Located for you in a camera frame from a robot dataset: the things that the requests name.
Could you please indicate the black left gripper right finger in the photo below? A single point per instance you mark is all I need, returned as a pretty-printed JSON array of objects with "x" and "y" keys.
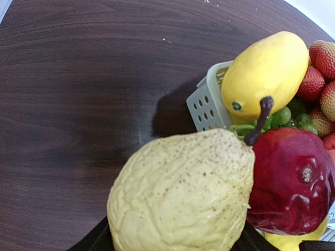
[{"x": 252, "y": 240}]

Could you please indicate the long yellow fruit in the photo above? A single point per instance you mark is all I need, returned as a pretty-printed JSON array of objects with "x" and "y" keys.
[{"x": 274, "y": 66}]

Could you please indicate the large yellow lemon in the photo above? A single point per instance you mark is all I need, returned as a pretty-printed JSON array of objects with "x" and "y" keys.
[{"x": 291, "y": 242}]

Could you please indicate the beige perforated plastic basket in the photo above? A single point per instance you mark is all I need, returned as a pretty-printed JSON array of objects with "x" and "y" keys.
[{"x": 205, "y": 104}]

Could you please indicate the dark red fruit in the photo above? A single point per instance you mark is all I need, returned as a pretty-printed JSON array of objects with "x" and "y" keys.
[{"x": 293, "y": 187}]

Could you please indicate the pale yellow wrinkled fruit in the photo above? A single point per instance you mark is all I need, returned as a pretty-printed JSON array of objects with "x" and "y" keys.
[{"x": 182, "y": 192}]

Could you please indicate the green grape bunch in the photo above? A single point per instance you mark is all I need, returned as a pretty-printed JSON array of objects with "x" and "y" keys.
[{"x": 284, "y": 118}]

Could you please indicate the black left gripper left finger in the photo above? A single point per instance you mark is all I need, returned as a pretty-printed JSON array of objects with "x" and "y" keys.
[{"x": 98, "y": 239}]

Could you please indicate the red lychee bunch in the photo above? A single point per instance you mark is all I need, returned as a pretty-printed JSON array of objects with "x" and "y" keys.
[{"x": 317, "y": 88}]

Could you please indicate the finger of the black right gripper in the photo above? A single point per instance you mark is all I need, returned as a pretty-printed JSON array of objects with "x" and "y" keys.
[{"x": 317, "y": 246}]

